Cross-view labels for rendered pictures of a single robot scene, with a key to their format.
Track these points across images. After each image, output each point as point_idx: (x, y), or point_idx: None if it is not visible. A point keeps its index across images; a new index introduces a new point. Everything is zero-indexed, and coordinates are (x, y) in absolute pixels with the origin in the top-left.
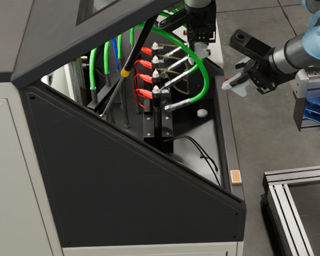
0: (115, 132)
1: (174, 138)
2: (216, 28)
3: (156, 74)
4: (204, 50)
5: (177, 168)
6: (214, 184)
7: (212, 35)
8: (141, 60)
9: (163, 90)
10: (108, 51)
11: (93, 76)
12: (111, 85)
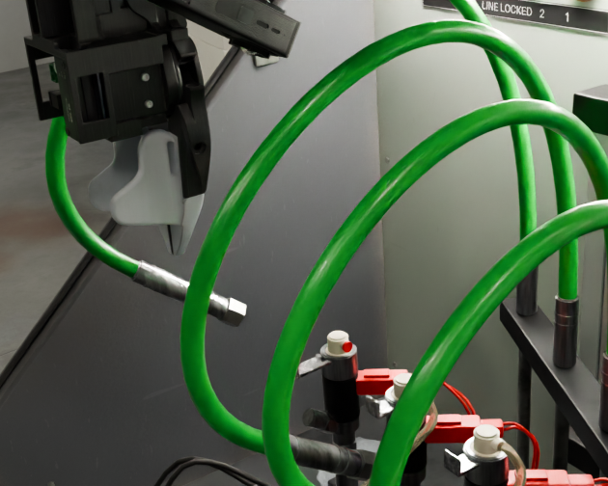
0: (219, 64)
1: (240, 470)
2: (24, 40)
3: (395, 378)
4: (103, 170)
5: (98, 234)
6: (21, 366)
7: (54, 90)
8: (587, 477)
9: (316, 366)
10: (557, 199)
11: (518, 195)
12: (561, 369)
